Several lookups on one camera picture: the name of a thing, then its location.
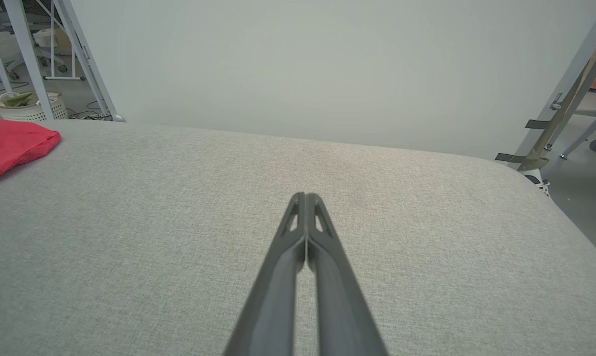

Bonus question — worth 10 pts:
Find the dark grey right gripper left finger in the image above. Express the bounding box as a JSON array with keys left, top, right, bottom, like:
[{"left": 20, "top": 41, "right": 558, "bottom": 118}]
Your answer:
[{"left": 224, "top": 192, "right": 307, "bottom": 356}]

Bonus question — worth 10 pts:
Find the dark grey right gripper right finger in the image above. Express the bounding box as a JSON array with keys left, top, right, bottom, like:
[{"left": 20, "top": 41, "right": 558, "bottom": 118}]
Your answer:
[{"left": 307, "top": 193, "right": 388, "bottom": 356}]

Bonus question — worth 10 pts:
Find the red Bulls 23 jersey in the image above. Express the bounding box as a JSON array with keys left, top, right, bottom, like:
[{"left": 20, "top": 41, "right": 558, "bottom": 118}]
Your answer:
[{"left": 0, "top": 118, "right": 61, "bottom": 186}]

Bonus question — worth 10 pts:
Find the grey fabric sofa seat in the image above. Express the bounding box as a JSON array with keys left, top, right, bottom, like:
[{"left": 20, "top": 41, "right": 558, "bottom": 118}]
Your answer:
[{"left": 0, "top": 119, "right": 596, "bottom": 356}]

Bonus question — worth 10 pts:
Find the grey chair leg with caster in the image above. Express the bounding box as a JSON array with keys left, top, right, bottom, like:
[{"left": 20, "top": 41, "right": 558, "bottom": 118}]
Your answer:
[{"left": 559, "top": 101, "right": 596, "bottom": 160}]

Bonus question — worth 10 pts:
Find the white woven laundry basket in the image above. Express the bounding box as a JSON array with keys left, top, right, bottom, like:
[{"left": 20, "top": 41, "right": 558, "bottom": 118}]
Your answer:
[{"left": 0, "top": 91, "right": 69, "bottom": 122}]

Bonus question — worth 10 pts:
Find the olive cloth in basket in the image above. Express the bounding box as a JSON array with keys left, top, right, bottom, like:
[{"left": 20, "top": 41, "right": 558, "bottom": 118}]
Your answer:
[{"left": 0, "top": 92, "right": 36, "bottom": 107}]

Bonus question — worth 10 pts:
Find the white rolling stand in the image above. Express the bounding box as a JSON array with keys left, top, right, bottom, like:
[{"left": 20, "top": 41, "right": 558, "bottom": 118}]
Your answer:
[{"left": 40, "top": 0, "right": 87, "bottom": 82}]

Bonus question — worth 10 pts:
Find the slanted grey metal frame leg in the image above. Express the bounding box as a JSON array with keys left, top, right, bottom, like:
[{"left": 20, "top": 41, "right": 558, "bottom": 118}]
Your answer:
[{"left": 55, "top": 0, "right": 127, "bottom": 123}]

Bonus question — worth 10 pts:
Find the grey metal frame with straps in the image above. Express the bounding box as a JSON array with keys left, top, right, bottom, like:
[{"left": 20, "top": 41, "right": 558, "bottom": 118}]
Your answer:
[{"left": 495, "top": 0, "right": 596, "bottom": 184}]

